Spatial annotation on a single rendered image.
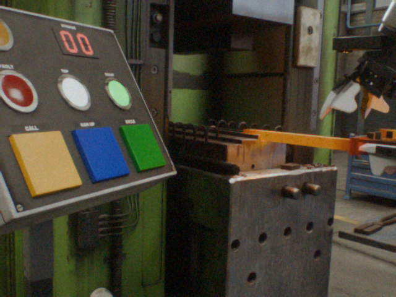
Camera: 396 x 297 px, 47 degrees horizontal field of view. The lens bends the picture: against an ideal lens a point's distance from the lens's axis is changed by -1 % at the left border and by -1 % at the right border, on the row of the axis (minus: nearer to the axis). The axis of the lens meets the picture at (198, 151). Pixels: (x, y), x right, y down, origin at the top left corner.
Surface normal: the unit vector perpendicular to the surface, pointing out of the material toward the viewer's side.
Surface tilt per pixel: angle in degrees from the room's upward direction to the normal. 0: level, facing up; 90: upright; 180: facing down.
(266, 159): 90
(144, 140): 60
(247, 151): 90
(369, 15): 90
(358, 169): 90
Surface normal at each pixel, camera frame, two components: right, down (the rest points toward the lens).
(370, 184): -0.77, 0.05
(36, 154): 0.79, -0.42
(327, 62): 0.61, 0.12
